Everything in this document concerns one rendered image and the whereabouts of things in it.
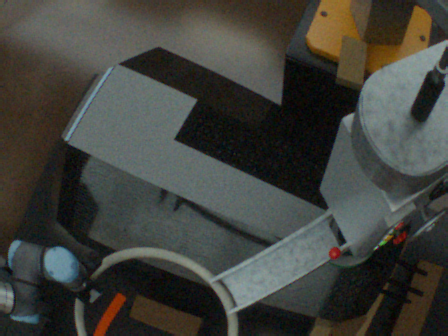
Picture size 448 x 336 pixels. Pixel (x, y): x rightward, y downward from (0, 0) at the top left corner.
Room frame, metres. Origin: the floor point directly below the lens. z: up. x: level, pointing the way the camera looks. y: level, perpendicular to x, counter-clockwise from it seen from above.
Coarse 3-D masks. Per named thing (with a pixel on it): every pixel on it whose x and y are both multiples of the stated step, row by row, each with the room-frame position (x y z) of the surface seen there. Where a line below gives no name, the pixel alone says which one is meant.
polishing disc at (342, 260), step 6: (330, 222) 0.44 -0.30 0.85; (336, 222) 0.43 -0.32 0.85; (330, 228) 0.42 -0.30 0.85; (336, 228) 0.41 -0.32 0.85; (336, 234) 0.40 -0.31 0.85; (348, 252) 0.33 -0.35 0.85; (336, 258) 0.32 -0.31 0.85; (342, 258) 0.32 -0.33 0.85; (348, 258) 0.31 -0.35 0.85; (354, 258) 0.31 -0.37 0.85; (360, 258) 0.30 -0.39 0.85; (366, 258) 0.30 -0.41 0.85; (336, 264) 0.30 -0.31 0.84; (342, 264) 0.30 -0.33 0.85; (348, 264) 0.29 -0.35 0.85; (354, 264) 0.29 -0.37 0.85
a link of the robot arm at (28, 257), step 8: (16, 240) 0.35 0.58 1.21; (16, 248) 0.32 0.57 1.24; (24, 248) 0.32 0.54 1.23; (32, 248) 0.32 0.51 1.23; (40, 248) 0.33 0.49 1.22; (8, 256) 0.30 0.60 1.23; (16, 256) 0.30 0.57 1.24; (24, 256) 0.30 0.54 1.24; (32, 256) 0.30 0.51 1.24; (40, 256) 0.30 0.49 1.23; (16, 264) 0.28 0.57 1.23; (24, 264) 0.28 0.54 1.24; (32, 264) 0.28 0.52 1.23; (40, 264) 0.28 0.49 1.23; (16, 272) 0.25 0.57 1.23; (24, 272) 0.25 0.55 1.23; (32, 272) 0.26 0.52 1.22; (40, 272) 0.26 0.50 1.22; (24, 280) 0.23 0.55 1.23; (32, 280) 0.24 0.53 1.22; (40, 280) 0.24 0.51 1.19
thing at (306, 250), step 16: (320, 224) 0.40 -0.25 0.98; (288, 240) 0.36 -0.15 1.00; (304, 240) 0.37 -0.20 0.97; (320, 240) 0.36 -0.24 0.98; (336, 240) 0.35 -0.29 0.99; (256, 256) 0.34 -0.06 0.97; (272, 256) 0.34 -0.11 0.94; (288, 256) 0.33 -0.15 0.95; (304, 256) 0.32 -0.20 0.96; (320, 256) 0.31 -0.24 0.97; (224, 272) 0.30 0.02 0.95; (240, 272) 0.31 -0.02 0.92; (256, 272) 0.30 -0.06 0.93; (272, 272) 0.29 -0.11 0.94; (288, 272) 0.28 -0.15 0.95; (304, 272) 0.27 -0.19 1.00; (240, 288) 0.26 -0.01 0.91; (256, 288) 0.25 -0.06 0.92; (272, 288) 0.24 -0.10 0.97; (240, 304) 0.21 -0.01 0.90
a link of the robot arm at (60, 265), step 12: (48, 252) 0.31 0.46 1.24; (60, 252) 0.31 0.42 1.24; (48, 264) 0.28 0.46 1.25; (60, 264) 0.28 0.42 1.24; (72, 264) 0.28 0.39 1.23; (48, 276) 0.25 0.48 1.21; (60, 276) 0.25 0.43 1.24; (72, 276) 0.25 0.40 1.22; (84, 276) 0.27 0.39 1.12; (72, 288) 0.23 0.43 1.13
